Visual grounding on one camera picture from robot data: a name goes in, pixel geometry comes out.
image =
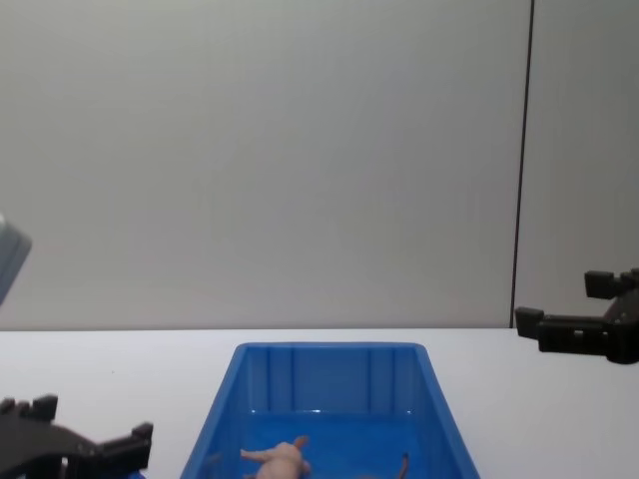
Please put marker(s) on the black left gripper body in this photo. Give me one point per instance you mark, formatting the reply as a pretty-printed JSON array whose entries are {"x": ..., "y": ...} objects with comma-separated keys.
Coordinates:
[{"x": 35, "y": 446}]

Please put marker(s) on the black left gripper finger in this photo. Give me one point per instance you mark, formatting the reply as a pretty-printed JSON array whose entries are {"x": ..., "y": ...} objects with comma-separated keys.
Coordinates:
[
  {"x": 36, "y": 405},
  {"x": 131, "y": 449}
]

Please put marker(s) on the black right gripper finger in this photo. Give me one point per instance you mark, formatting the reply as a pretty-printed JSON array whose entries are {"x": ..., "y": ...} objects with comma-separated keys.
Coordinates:
[
  {"x": 606, "y": 284},
  {"x": 569, "y": 333}
]

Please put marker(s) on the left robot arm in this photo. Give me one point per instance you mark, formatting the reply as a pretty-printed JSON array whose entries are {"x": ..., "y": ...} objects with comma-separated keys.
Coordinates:
[{"x": 11, "y": 259}]

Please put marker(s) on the pink rubber toy animal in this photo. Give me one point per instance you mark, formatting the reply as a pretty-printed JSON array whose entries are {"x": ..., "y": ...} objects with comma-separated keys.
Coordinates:
[{"x": 282, "y": 456}]

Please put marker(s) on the blue plastic bin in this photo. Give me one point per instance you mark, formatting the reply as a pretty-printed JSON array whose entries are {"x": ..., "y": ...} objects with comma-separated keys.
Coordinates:
[{"x": 329, "y": 399}]

